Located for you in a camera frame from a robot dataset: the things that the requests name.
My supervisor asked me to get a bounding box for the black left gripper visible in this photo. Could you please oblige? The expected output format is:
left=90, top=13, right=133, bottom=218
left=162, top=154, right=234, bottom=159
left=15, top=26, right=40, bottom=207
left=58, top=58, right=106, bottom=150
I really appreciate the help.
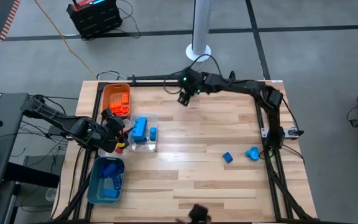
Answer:
left=99, top=114, right=135, bottom=155

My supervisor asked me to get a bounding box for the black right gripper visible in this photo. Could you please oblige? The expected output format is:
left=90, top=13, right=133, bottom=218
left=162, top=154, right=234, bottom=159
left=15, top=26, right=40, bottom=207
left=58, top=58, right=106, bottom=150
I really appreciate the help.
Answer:
left=178, top=68, right=213, bottom=106

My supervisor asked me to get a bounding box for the light blue toy block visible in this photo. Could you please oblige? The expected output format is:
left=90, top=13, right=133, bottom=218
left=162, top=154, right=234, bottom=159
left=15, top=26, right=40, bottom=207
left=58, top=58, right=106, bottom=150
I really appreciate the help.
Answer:
left=131, top=116, right=148, bottom=144

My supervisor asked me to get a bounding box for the clear plastic bin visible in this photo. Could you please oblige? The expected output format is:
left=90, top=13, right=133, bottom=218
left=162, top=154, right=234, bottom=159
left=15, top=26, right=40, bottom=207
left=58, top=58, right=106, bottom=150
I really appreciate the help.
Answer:
left=97, top=119, right=130, bottom=159
left=127, top=113, right=159, bottom=154

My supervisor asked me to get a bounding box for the black bar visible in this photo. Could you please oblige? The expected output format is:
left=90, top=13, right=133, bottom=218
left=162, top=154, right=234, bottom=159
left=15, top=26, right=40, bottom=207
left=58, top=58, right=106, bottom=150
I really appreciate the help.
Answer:
left=127, top=73, right=186, bottom=81

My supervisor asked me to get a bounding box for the orange plastic bin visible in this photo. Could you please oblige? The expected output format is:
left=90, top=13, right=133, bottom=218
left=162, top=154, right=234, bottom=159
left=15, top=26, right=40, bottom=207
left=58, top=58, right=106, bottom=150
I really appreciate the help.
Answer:
left=101, top=82, right=132, bottom=118

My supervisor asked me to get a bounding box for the teal plastic bin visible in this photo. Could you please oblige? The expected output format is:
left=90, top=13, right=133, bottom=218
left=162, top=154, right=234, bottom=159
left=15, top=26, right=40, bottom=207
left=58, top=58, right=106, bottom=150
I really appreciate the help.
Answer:
left=86, top=156, right=126, bottom=205

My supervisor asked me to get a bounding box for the white tower fan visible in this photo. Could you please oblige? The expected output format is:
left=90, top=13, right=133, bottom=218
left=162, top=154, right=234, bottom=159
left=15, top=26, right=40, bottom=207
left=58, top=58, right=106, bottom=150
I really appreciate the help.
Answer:
left=185, top=0, right=213, bottom=63

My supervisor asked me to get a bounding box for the clear cup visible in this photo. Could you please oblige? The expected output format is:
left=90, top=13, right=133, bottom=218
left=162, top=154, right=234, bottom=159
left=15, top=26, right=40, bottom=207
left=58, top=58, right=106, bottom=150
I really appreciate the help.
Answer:
left=45, top=187, right=58, bottom=202

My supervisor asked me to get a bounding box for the black shelf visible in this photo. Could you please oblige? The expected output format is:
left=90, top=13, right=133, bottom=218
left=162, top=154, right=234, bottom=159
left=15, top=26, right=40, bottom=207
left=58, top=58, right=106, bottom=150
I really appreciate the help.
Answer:
left=3, top=161, right=60, bottom=189

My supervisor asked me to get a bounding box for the grey outlet box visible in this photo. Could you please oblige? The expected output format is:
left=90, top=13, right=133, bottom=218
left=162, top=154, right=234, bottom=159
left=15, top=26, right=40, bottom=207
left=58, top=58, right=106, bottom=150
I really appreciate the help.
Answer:
left=261, top=127, right=304, bottom=138

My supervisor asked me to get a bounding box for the black equipment case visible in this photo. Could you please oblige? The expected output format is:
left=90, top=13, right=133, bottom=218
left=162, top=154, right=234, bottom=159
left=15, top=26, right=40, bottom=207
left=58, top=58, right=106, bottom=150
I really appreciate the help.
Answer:
left=66, top=0, right=124, bottom=40

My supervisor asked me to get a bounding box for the dark grey side desk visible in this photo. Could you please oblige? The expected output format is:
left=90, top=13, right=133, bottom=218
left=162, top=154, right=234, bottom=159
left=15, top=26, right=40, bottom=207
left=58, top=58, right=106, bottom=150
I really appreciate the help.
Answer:
left=0, top=92, right=30, bottom=224

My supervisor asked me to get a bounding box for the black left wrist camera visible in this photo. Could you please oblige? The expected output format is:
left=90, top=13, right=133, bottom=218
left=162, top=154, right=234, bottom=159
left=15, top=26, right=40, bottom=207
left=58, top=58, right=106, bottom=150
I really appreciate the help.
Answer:
left=101, top=108, right=114, bottom=122

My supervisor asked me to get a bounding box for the black table frame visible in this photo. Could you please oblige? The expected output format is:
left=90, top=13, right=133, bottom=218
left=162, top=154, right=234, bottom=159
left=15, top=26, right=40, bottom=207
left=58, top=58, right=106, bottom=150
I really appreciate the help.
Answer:
left=53, top=79, right=323, bottom=224

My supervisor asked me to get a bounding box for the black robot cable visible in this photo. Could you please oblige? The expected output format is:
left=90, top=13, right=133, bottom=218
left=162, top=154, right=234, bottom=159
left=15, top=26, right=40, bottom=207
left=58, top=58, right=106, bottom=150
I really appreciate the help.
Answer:
left=163, top=54, right=223, bottom=94

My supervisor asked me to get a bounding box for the yellow cable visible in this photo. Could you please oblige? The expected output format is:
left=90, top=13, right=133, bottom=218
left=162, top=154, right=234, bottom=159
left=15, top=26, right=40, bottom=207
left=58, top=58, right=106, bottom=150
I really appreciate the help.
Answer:
left=32, top=0, right=98, bottom=78

